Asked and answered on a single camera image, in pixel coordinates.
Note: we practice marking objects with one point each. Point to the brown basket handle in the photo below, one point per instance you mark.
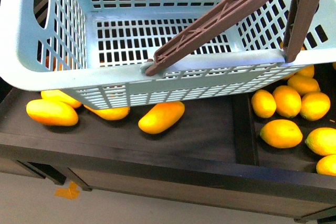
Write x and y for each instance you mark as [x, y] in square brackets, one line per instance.
[223, 16]

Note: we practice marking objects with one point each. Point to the yellow mango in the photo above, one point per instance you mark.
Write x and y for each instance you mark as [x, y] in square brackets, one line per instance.
[112, 114]
[52, 113]
[161, 117]
[58, 95]

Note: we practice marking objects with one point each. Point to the black display shelf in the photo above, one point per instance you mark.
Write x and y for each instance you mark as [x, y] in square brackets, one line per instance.
[212, 156]

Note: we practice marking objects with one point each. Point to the yellow lemon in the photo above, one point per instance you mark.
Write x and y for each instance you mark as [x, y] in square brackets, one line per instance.
[314, 106]
[303, 84]
[326, 165]
[322, 141]
[263, 103]
[307, 71]
[288, 101]
[281, 134]

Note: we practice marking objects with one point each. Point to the orange floor tape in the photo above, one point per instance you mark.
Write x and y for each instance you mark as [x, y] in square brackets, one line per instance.
[71, 192]

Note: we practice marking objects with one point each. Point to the light blue plastic basket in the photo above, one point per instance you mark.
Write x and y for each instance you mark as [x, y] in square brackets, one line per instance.
[97, 51]

